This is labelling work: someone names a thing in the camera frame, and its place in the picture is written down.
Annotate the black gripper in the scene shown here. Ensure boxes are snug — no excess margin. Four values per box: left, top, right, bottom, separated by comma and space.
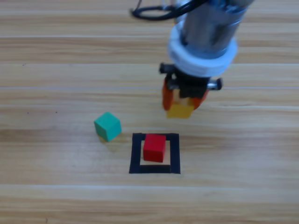
159, 63, 223, 115

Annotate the yellow wooden block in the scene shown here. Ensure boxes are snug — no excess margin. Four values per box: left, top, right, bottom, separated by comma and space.
166, 90, 194, 119

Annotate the red wooden block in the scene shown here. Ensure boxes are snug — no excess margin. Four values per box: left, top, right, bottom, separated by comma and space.
142, 133, 167, 163

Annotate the green wooden block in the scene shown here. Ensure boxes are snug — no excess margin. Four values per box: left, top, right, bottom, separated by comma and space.
93, 112, 122, 142

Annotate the black tape square outline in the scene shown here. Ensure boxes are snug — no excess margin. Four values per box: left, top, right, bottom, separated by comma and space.
128, 133, 181, 175

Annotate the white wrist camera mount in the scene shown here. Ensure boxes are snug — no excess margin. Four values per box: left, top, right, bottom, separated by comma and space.
167, 27, 238, 77

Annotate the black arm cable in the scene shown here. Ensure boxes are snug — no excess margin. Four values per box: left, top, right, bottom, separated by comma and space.
129, 0, 187, 21

